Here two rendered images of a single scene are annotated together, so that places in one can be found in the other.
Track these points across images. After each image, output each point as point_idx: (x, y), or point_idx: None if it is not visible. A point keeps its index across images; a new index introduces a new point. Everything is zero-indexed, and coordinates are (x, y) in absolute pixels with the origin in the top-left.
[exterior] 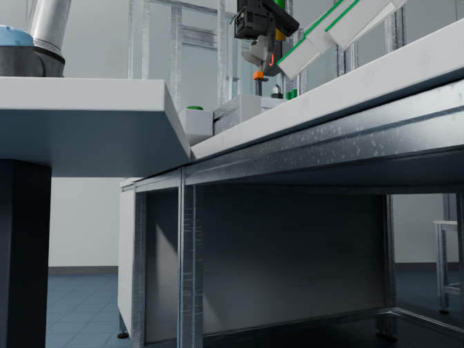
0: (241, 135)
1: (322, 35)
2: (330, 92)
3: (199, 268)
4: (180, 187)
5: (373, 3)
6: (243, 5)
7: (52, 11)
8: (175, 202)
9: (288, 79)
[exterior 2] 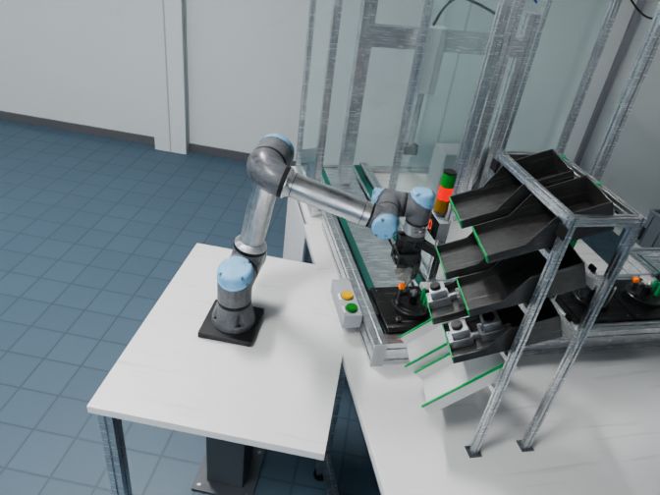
0: (358, 414)
1: (414, 367)
2: (375, 467)
3: (341, 386)
4: None
5: (446, 361)
6: (399, 248)
7: (260, 229)
8: None
9: (441, 240)
